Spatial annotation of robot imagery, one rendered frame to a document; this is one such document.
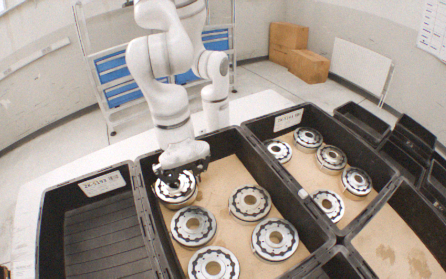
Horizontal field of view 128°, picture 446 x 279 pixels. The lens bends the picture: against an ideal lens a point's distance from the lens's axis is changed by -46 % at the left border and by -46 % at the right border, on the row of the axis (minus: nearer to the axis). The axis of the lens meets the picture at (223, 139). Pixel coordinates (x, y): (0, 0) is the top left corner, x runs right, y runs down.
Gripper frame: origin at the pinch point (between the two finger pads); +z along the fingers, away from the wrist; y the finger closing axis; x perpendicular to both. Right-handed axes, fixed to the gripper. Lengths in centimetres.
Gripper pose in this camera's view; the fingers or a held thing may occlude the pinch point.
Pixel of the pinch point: (187, 182)
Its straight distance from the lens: 50.2
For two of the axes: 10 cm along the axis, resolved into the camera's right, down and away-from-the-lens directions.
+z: 0.3, 7.6, 6.5
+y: -9.0, 3.0, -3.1
